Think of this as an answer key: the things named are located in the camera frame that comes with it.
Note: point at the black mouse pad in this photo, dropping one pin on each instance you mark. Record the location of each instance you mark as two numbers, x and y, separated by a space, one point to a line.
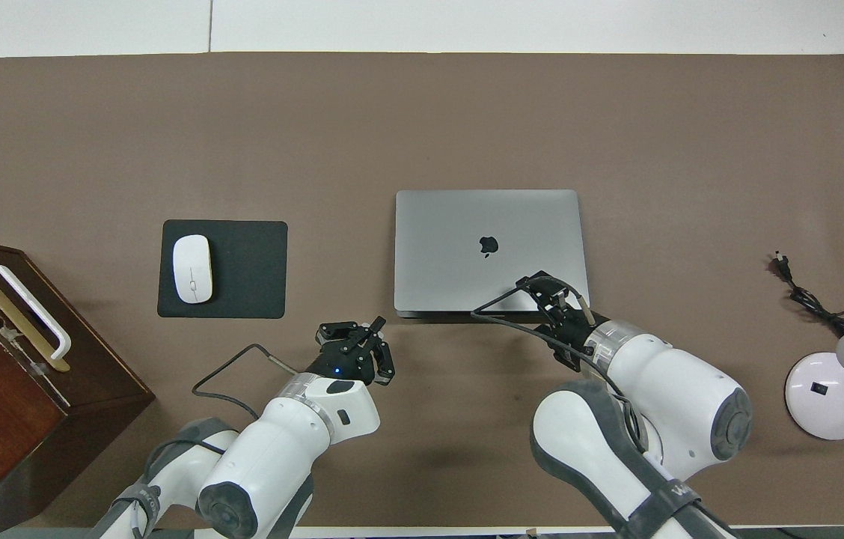
250 269

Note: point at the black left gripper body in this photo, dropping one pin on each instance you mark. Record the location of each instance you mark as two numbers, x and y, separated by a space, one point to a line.
343 363

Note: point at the white computer mouse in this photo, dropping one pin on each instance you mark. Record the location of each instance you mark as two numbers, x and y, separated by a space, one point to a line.
192 268

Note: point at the white desk lamp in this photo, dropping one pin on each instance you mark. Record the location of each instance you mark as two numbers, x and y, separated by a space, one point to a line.
818 404

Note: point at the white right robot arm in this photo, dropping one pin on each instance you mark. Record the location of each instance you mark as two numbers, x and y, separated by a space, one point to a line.
661 404

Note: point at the dark wooden box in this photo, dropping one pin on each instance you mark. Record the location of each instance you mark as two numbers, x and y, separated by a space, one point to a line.
3 419

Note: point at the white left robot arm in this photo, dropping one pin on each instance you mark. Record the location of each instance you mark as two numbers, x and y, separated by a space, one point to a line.
280 449

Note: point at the silver laptop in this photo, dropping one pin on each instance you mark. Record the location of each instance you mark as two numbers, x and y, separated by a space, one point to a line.
452 239

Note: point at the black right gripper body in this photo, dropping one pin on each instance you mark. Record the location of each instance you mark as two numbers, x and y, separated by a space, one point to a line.
568 333

